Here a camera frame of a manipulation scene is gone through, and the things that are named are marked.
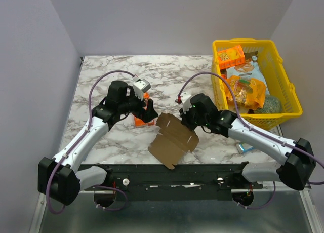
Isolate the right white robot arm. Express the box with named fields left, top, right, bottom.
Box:
left=177, top=93, right=316, bottom=190

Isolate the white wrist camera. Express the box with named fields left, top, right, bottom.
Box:
left=176, top=92, right=192, bottom=113
left=133, top=80, right=151, bottom=100

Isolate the orange product box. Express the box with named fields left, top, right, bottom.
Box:
left=133, top=93, right=158, bottom=128

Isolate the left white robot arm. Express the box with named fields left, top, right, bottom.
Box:
left=37, top=80, right=158, bottom=206

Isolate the light blue snack bag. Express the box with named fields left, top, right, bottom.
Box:
left=226, top=55, right=267, bottom=85

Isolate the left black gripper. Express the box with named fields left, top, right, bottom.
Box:
left=118, top=87, right=158, bottom=123

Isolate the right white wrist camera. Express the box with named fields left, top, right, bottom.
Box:
left=176, top=92, right=192, bottom=113

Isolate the orange snack box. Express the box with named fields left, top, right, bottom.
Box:
left=217, top=45, right=245, bottom=69

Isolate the yellow plastic basket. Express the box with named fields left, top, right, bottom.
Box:
left=211, top=38, right=303, bottom=130

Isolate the small blue white packet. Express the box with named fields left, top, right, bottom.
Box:
left=236, top=142, right=255, bottom=153

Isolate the brown cardboard box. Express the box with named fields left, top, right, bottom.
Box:
left=148, top=113, right=199, bottom=170

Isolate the orange candy bag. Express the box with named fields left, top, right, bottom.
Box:
left=226, top=75, right=266, bottom=110

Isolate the green mesh sponge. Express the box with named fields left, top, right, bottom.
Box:
left=254, top=95, right=283, bottom=114

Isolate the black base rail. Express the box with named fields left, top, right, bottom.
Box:
left=89, top=163, right=262, bottom=202

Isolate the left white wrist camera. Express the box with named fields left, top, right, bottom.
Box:
left=133, top=80, right=151, bottom=100

